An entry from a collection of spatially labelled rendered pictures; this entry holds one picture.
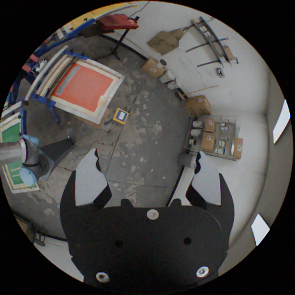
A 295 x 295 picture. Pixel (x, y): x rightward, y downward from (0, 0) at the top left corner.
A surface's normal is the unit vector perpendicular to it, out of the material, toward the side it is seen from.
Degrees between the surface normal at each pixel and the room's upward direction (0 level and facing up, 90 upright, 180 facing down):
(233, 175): 90
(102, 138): 0
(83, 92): 0
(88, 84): 0
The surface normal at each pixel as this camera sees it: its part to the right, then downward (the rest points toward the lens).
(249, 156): -0.76, -0.31
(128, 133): 0.55, 0.15
